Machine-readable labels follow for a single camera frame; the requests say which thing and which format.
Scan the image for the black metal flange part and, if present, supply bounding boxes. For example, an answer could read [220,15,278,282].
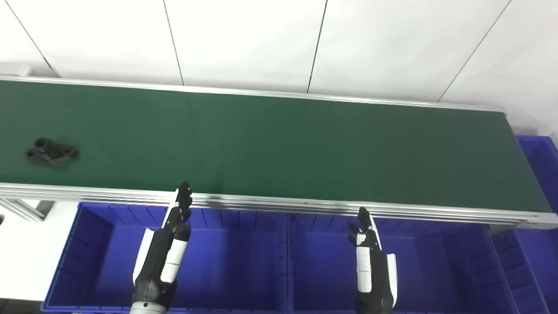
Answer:
[25,138,80,165]

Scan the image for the aluminium conveyor leg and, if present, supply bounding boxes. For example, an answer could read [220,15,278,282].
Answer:
[0,197,56,222]

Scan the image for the green conveyor belt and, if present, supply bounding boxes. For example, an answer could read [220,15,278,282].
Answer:
[0,62,558,230]
[0,81,552,214]

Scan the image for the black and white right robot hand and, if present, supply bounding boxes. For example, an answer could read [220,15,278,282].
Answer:
[348,208,398,314]

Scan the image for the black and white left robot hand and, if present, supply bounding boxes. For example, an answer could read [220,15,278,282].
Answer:
[131,181,193,307]

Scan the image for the blue plastic bin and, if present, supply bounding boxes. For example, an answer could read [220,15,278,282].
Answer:
[492,135,558,314]
[41,202,289,314]
[286,213,520,314]

